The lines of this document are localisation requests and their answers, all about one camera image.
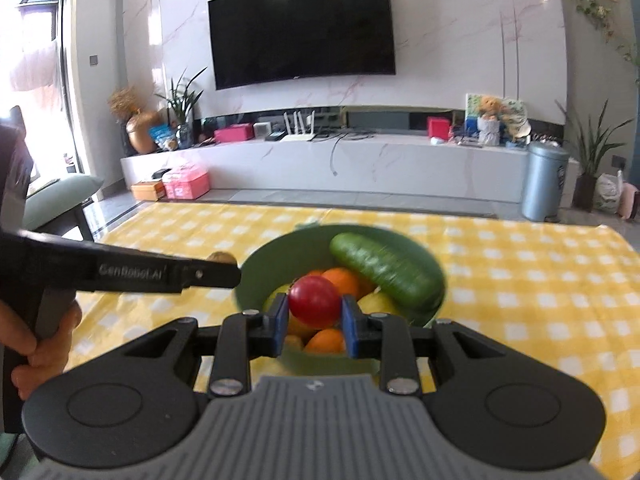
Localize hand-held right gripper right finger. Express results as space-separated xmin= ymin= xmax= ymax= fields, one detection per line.
xmin=341 ymin=296 xmax=506 ymax=395

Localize black wall television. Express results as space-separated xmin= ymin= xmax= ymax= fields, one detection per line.
xmin=207 ymin=0 xmax=397 ymax=91

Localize yellow checkered tablecloth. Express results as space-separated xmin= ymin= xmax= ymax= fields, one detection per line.
xmin=65 ymin=202 xmax=640 ymax=480

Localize green cucumber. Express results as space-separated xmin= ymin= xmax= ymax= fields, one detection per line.
xmin=329 ymin=232 xmax=445 ymax=311

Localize grey-blue trash can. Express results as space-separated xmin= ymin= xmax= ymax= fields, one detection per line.
xmin=521 ymin=141 xmax=571 ymax=222

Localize colourful picture board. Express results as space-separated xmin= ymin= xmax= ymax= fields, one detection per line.
xmin=465 ymin=92 xmax=530 ymax=141

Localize dried flowers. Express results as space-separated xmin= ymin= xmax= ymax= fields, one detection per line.
xmin=108 ymin=85 xmax=141 ymax=123

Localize white router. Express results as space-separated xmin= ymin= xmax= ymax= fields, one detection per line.
xmin=282 ymin=109 xmax=317 ymax=142

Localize pink storage boxes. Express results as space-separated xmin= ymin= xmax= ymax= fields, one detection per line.
xmin=162 ymin=167 xmax=210 ymax=200

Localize long-leaved floor plant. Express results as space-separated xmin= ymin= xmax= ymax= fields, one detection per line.
xmin=555 ymin=100 xmax=636 ymax=212

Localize copper vase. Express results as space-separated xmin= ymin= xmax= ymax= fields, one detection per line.
xmin=125 ymin=110 xmax=161 ymax=156

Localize pink box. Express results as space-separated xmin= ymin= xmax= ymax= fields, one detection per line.
xmin=214 ymin=124 xmax=255 ymax=143

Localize orange box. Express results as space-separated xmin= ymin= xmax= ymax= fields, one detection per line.
xmin=131 ymin=180 xmax=166 ymax=202

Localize green bowl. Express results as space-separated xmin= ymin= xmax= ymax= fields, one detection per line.
xmin=235 ymin=225 xmax=448 ymax=376

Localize person's left hand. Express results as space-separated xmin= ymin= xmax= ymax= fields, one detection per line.
xmin=0 ymin=301 xmax=84 ymax=402

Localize long-leaved plant in glass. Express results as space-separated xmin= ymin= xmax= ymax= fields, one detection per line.
xmin=155 ymin=66 xmax=208 ymax=150

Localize mango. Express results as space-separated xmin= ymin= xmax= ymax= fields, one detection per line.
xmin=262 ymin=284 xmax=292 ymax=313

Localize white marble tv cabinet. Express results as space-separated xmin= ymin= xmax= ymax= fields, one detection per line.
xmin=120 ymin=132 xmax=531 ymax=206

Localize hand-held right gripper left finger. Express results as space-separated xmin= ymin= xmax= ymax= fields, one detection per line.
xmin=122 ymin=297 xmax=291 ymax=397

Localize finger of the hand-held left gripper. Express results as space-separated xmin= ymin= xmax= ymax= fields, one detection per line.
xmin=180 ymin=257 xmax=242 ymax=292

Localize pink heater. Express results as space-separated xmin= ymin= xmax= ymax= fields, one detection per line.
xmin=619 ymin=182 xmax=640 ymax=220

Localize red tomato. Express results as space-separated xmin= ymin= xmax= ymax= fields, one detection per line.
xmin=287 ymin=276 xmax=343 ymax=330

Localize blue snack bag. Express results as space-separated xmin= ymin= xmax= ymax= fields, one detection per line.
xmin=148 ymin=125 xmax=177 ymax=152

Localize hanging vine plant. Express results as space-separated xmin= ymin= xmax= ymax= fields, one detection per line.
xmin=572 ymin=0 xmax=640 ymax=83

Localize green cushioned chair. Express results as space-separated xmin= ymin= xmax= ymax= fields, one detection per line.
xmin=22 ymin=174 xmax=105 ymax=241

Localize white plastic bag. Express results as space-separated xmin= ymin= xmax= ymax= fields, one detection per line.
xmin=593 ymin=172 xmax=623 ymax=213

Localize black cable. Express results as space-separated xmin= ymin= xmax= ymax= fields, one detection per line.
xmin=330 ymin=130 xmax=376 ymax=177

